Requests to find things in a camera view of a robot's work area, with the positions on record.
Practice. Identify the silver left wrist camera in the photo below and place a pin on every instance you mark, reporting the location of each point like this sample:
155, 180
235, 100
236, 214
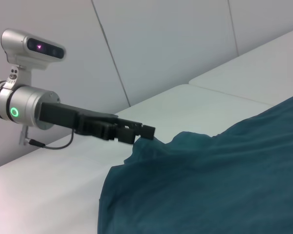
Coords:
17, 46

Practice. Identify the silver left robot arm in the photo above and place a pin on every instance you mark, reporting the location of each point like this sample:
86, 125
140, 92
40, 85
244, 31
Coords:
27, 104

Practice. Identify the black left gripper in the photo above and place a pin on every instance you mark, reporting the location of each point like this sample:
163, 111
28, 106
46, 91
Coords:
63, 117

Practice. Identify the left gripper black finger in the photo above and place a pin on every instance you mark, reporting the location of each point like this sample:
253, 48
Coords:
147, 132

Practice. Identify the blue shirt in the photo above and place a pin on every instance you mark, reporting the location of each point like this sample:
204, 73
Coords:
200, 185

